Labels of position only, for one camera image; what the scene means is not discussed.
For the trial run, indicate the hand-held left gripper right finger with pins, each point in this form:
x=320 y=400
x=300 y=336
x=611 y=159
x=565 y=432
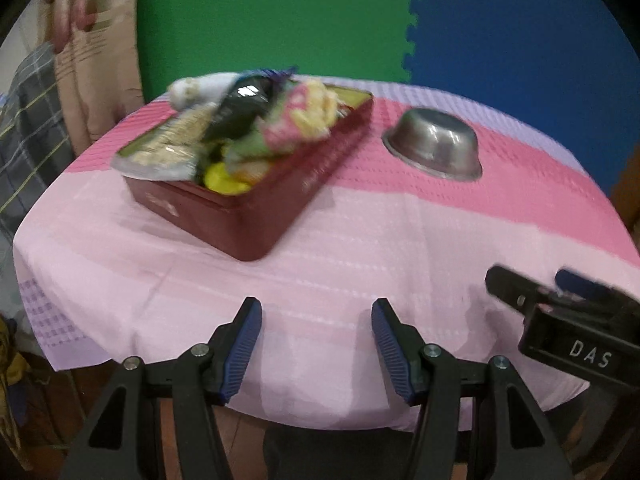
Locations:
x=392 y=355

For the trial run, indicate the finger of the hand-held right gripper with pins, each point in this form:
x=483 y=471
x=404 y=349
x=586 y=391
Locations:
x=590 y=287
x=515 y=287

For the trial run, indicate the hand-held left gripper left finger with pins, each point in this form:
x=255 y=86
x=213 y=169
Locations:
x=240 y=355

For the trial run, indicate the red tin box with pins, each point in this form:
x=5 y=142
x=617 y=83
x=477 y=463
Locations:
x=260 y=220

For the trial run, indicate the yellow soft toy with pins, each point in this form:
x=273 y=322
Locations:
x=225 y=182

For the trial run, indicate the pastel pink green cloth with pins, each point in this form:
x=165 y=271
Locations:
x=300 y=115

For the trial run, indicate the person's dark pants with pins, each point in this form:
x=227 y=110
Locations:
x=340 y=455

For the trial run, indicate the pink checked tablecloth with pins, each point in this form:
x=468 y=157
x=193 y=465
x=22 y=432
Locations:
x=400 y=240

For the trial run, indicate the steel bowl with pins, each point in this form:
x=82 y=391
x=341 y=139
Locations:
x=435 y=142

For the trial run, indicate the silver snack packet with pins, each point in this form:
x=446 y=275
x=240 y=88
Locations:
x=165 y=147

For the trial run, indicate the mustard yellow cloth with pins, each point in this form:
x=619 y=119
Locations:
x=10 y=390

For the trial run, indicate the dark glossy packet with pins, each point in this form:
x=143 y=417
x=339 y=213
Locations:
x=240 y=107

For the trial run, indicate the blue foam mat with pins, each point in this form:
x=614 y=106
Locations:
x=525 y=35

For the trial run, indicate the grey plaid cloth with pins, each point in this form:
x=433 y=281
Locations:
x=30 y=125

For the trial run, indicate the beige floral curtain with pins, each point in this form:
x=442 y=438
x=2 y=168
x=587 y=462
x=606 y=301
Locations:
x=95 y=60

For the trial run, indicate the green foam mat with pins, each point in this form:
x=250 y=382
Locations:
x=275 y=15

